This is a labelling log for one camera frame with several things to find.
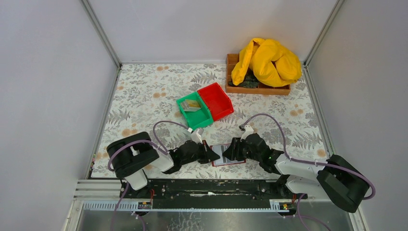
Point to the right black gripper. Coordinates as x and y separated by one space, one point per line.
236 148

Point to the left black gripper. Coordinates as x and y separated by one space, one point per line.
203 152

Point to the red leather card holder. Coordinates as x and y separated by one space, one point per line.
223 164

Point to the green plastic bin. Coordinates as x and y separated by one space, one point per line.
198 119

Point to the red plastic bin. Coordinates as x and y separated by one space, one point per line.
216 100

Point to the gold credit card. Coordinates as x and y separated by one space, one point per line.
190 103

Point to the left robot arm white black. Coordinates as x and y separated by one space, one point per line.
129 156

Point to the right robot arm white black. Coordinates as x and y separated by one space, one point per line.
334 178

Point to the silver cards in green bin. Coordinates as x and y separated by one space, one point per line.
186 109

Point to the floral table mat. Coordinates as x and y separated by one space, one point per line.
145 100

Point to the dark green item in tray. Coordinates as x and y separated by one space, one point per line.
249 82

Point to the wooden tray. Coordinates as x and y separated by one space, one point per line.
231 61

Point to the yellow cloth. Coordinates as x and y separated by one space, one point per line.
271 63

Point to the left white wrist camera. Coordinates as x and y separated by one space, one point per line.
196 135

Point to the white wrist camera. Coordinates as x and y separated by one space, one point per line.
247 130
196 135

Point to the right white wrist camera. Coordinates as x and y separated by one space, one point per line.
247 130

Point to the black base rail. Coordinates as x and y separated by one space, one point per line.
212 194

